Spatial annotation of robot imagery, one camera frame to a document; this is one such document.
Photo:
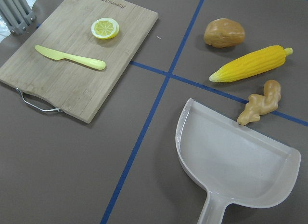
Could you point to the yellow plastic knife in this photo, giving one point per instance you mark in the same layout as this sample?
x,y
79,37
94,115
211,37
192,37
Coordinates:
x,y
57,55

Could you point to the tan toy ginger root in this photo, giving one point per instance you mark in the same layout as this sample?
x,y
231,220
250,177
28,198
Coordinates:
x,y
259,105

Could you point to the beige plastic dustpan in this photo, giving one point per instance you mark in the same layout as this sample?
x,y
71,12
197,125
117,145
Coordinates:
x,y
233,164

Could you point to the yellow toy corn cob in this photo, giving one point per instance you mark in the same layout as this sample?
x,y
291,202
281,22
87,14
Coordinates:
x,y
252,64

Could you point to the wooden cutting board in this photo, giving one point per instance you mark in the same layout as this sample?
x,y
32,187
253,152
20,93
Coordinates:
x,y
74,88

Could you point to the yellow lemon slices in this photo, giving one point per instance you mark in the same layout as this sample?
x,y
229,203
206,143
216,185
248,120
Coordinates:
x,y
105,28

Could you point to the brown toy potato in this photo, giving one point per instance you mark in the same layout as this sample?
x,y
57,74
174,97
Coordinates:
x,y
223,32

